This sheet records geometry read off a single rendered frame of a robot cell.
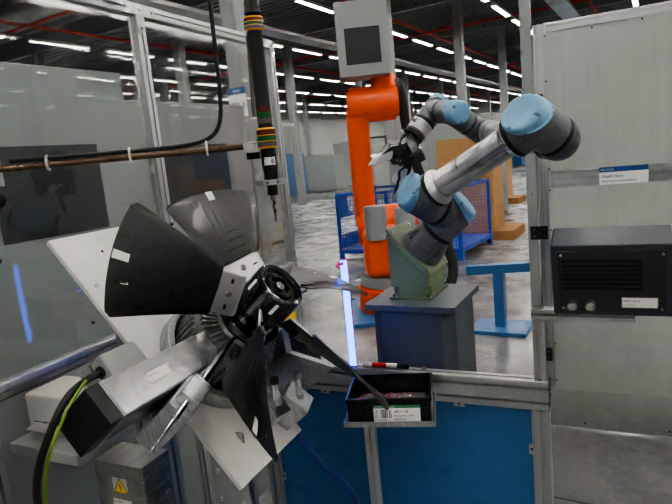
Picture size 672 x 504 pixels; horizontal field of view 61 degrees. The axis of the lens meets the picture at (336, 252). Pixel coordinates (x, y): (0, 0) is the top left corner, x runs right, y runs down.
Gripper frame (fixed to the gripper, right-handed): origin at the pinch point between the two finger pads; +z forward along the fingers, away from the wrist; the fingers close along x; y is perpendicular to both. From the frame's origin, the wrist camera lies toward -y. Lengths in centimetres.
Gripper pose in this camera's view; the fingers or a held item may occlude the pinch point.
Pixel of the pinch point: (382, 181)
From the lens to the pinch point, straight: 187.5
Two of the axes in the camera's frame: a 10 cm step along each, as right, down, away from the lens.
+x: -6.1, -5.5, -5.7
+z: -6.1, 7.8, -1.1
